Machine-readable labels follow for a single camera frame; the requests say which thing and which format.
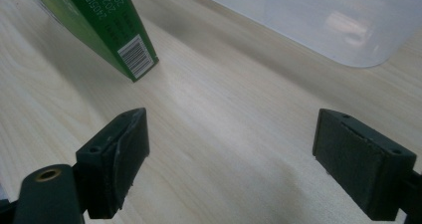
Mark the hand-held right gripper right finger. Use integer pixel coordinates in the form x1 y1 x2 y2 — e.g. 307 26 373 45
312 108 418 222

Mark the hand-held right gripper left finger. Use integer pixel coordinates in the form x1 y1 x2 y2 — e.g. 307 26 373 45
75 108 150 220

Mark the green cardboard box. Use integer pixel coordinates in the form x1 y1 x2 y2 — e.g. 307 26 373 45
26 0 159 83

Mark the clear plastic container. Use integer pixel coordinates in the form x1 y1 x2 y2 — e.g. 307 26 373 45
181 0 422 69

